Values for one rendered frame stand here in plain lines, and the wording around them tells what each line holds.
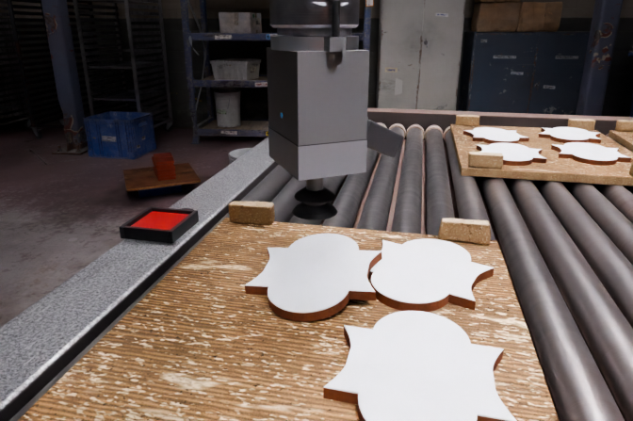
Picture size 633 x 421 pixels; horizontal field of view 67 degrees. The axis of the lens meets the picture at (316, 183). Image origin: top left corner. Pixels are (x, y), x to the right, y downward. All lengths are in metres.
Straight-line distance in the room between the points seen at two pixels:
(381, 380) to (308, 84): 0.23
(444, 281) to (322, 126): 0.20
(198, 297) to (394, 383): 0.21
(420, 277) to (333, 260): 0.09
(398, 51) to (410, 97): 0.47
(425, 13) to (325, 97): 4.60
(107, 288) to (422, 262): 0.34
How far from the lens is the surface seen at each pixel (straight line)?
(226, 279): 0.50
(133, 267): 0.60
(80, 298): 0.56
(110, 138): 4.78
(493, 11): 5.26
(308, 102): 0.38
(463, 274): 0.50
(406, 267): 0.50
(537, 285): 0.57
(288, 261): 0.50
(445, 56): 5.02
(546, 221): 0.75
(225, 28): 5.13
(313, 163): 0.39
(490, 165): 0.91
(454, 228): 0.59
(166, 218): 0.69
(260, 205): 0.62
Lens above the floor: 1.18
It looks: 18 degrees down
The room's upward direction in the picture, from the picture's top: straight up
